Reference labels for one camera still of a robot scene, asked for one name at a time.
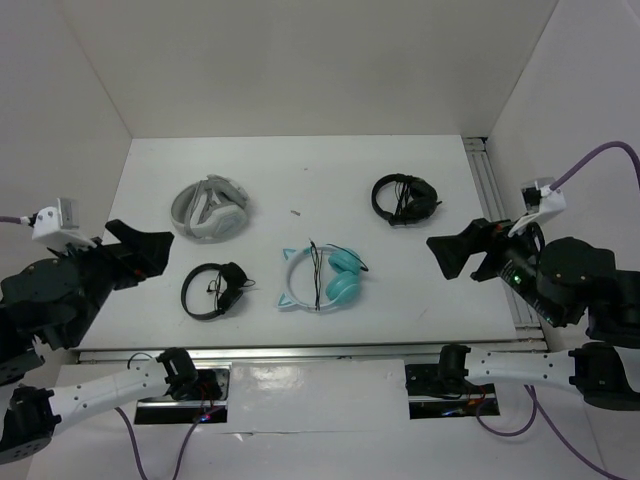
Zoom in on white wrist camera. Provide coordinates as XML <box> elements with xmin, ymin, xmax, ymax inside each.
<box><xmin>32</xmin><ymin>197</ymin><xmax>97</xmax><ymax>253</ymax></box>
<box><xmin>508</xmin><ymin>177</ymin><xmax>567</xmax><ymax>237</ymax></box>

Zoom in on thin black headphone cable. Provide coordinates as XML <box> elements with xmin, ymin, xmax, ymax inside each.
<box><xmin>308</xmin><ymin>237</ymin><xmax>370</xmax><ymax>312</ymax></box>

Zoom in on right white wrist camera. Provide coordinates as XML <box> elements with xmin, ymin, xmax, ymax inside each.
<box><xmin>508</xmin><ymin>177</ymin><xmax>567</xmax><ymax>237</ymax></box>

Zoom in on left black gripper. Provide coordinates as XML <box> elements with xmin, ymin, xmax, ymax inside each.
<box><xmin>53</xmin><ymin>217</ymin><xmax>177</xmax><ymax>345</ymax></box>

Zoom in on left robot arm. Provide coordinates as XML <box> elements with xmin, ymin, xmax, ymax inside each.
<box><xmin>1</xmin><ymin>220</ymin><xmax>198</xmax><ymax>464</ymax></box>

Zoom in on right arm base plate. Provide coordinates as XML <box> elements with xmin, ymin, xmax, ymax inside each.
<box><xmin>405</xmin><ymin>363</ymin><xmax>500</xmax><ymax>420</ymax></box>

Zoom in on white grey gaming headset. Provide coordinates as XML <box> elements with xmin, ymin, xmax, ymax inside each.
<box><xmin>170</xmin><ymin>175</ymin><xmax>250</xmax><ymax>242</ymax></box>

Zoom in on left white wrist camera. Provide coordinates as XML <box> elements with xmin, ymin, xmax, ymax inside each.
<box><xmin>32</xmin><ymin>197</ymin><xmax>97</xmax><ymax>253</ymax></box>

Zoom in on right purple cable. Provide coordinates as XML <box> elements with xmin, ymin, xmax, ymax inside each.
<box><xmin>549</xmin><ymin>141</ymin><xmax>640</xmax><ymax>194</ymax></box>

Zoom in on aluminium front rail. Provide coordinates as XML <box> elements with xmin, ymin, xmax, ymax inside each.
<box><xmin>75</xmin><ymin>329</ymin><xmax>548</xmax><ymax>363</ymax></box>

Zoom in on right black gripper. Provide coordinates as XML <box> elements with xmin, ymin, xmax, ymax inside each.
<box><xmin>420</xmin><ymin>208</ymin><xmax>563</xmax><ymax>325</ymax></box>

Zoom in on aluminium side rail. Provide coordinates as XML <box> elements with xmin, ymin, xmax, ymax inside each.
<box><xmin>462</xmin><ymin>137</ymin><xmax>548</xmax><ymax>349</ymax></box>

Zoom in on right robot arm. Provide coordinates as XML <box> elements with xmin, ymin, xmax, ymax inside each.
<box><xmin>426</xmin><ymin>218</ymin><xmax>639</xmax><ymax>411</ymax></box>

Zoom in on teal cat-ear headphones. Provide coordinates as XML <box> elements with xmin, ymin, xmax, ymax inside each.
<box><xmin>276</xmin><ymin>240</ymin><xmax>369</xmax><ymax>313</ymax></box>

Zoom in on black headphones back right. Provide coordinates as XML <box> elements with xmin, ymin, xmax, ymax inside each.
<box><xmin>370</xmin><ymin>173</ymin><xmax>442</xmax><ymax>227</ymax></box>

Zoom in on black headphones front left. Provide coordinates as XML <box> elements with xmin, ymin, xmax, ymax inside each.
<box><xmin>180</xmin><ymin>262</ymin><xmax>256</xmax><ymax>322</ymax></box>

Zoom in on black headphones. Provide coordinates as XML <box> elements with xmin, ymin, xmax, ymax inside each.
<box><xmin>370</xmin><ymin>173</ymin><xmax>442</xmax><ymax>227</ymax></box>
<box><xmin>180</xmin><ymin>262</ymin><xmax>256</xmax><ymax>322</ymax></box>

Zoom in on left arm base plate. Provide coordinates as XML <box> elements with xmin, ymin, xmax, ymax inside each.
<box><xmin>134</xmin><ymin>366</ymin><xmax>230</xmax><ymax>425</ymax></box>

